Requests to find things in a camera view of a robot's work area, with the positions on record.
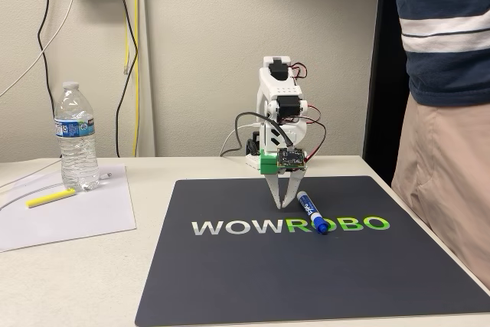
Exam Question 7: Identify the blue dry erase marker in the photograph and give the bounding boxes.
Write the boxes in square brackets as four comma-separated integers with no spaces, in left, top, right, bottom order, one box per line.
[296,190,329,237]

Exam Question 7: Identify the dark grey WOWROBO mat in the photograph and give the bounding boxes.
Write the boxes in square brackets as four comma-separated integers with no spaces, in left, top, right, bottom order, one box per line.
[134,175,490,327]

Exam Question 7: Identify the black vertical panel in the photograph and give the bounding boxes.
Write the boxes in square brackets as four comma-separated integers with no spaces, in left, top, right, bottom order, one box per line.
[362,0,410,187]

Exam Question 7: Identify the person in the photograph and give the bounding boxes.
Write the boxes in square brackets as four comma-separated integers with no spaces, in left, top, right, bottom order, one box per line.
[390,0,490,290]

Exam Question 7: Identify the clear plastic water bottle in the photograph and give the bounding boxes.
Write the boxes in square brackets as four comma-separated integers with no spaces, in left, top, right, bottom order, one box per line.
[54,80,101,192]

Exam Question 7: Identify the white paper sheet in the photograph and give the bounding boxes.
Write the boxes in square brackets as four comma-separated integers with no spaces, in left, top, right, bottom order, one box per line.
[0,164,138,253]

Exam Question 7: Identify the yellow plastic stick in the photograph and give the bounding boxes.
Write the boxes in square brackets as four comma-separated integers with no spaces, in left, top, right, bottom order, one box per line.
[25,188,77,210]

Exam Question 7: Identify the bare camera circuit board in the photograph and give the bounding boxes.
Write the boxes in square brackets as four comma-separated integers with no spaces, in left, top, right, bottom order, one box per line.
[276,146,309,170]

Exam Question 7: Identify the white cable behind arm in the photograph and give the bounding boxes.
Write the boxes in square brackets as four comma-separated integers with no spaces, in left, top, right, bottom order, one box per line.
[219,123,262,158]

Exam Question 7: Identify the black camera cable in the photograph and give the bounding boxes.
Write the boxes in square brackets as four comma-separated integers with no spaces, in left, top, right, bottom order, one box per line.
[234,111,296,152]

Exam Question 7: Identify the red black motor wire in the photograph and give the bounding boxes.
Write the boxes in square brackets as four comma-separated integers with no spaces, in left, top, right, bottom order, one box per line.
[287,62,309,80]
[304,104,328,162]

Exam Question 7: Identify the white cable with connector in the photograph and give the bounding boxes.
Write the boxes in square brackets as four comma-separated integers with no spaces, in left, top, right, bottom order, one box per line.
[0,158,114,214]

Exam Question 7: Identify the black wall cable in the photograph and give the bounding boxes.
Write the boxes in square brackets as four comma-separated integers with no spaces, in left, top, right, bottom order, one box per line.
[116,0,139,159]
[36,0,64,159]

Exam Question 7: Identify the white charger cable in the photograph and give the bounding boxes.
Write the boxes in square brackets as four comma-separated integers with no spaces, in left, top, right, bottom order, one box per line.
[0,0,90,98]

